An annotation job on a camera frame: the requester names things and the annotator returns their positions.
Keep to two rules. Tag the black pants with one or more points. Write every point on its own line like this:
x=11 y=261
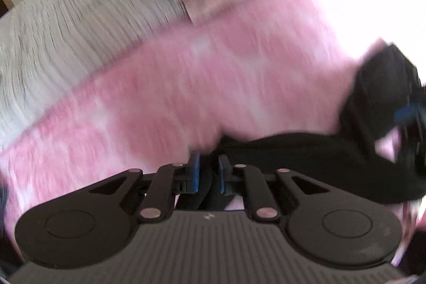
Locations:
x=316 y=154

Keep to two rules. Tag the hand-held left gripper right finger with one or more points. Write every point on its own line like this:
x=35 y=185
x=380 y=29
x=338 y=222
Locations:
x=223 y=176

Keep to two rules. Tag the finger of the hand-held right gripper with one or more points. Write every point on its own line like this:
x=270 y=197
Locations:
x=404 y=113

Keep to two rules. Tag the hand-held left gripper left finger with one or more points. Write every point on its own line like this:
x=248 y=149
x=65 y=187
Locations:
x=194 y=171

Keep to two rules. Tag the grey bed sheet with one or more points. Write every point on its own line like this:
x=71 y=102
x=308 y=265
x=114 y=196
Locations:
x=66 y=37

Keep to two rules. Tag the pink patterned blanket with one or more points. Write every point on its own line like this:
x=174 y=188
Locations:
x=166 y=87

